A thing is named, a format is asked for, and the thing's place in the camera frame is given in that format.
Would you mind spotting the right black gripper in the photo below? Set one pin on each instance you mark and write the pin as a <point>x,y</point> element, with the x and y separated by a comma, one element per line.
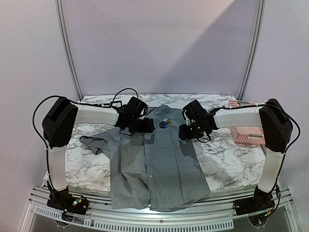
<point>184,133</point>

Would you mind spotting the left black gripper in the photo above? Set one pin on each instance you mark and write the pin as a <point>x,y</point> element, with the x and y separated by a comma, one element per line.
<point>148,127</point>

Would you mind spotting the grey button shirt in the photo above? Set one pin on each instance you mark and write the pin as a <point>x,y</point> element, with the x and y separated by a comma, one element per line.
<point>155,170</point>

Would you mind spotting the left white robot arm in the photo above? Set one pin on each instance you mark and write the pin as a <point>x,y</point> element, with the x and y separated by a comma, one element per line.
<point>59,122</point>

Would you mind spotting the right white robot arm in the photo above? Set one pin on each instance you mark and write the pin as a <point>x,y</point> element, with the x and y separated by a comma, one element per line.
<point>276,124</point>

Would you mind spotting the landscape round brooch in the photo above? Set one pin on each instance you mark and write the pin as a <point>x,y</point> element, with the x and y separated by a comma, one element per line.
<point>167,120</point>

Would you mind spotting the pink plastic basket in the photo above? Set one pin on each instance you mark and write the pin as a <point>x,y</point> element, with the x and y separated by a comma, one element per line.
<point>248,135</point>

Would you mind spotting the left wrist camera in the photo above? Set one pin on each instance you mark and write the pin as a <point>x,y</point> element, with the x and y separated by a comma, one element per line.
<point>143,113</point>

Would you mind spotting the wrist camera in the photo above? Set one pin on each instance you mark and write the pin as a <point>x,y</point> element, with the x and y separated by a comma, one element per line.
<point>187,120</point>
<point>143,113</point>

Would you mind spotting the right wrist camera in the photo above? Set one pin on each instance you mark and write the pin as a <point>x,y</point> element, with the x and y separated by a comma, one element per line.
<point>187,120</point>

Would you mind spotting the aluminium front rail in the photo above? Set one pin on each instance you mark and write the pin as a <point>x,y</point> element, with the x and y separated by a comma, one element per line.
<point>215,214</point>

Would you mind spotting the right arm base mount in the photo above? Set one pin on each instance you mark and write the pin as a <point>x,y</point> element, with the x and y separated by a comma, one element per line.
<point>252,204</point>

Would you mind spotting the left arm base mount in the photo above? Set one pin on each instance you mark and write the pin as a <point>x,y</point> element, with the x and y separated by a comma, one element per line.
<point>63,200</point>

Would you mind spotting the right wall aluminium post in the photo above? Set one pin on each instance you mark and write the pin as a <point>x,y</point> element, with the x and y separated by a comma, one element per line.
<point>253,48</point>

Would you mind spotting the wall aluminium post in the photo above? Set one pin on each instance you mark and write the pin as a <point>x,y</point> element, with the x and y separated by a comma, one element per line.
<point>253,48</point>
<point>67,49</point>

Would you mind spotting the left wall aluminium post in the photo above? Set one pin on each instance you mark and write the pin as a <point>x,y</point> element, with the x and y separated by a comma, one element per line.
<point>67,49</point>

